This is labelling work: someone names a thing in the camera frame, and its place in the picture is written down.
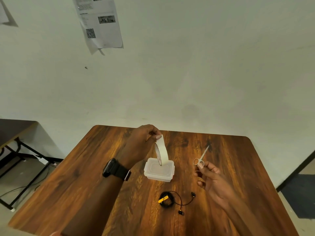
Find person's left hand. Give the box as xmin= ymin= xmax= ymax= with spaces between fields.
xmin=116 ymin=124 xmax=162 ymax=170

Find person's right hand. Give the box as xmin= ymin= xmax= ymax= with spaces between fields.
xmin=194 ymin=161 xmax=237 ymax=207

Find small silver scissors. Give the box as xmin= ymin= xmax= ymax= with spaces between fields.
xmin=193 ymin=145 xmax=210 ymax=167

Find white tape roll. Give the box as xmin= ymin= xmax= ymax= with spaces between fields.
xmin=154 ymin=135 xmax=169 ymax=167

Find person's right forearm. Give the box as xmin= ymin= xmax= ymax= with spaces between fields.
xmin=217 ymin=194 xmax=270 ymax=236

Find person's left forearm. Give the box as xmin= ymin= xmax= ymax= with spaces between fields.
xmin=60 ymin=167 xmax=125 ymax=236

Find clear plastic lidded container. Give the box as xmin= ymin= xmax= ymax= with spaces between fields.
xmin=144 ymin=158 xmax=175 ymax=183

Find black earphones with yellow tag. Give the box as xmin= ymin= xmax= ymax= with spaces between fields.
xmin=158 ymin=191 xmax=197 ymax=216

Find black wristwatch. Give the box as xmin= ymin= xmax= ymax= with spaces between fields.
xmin=102 ymin=158 xmax=132 ymax=182

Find dark floor mat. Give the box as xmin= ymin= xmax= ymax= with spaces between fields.
xmin=281 ymin=174 xmax=315 ymax=219

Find printed paper sheet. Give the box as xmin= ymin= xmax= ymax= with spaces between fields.
xmin=72 ymin=0 xmax=124 ymax=55

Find dark wooden side table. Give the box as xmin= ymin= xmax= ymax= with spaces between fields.
xmin=0 ymin=118 xmax=38 ymax=149

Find black wall trim strip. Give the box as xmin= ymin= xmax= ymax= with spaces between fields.
xmin=276 ymin=150 xmax=315 ymax=192

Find black metal table frame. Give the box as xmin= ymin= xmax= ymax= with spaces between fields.
xmin=0 ymin=137 xmax=64 ymax=212

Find black floor cable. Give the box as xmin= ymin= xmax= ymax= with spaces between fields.
xmin=0 ymin=167 xmax=50 ymax=198

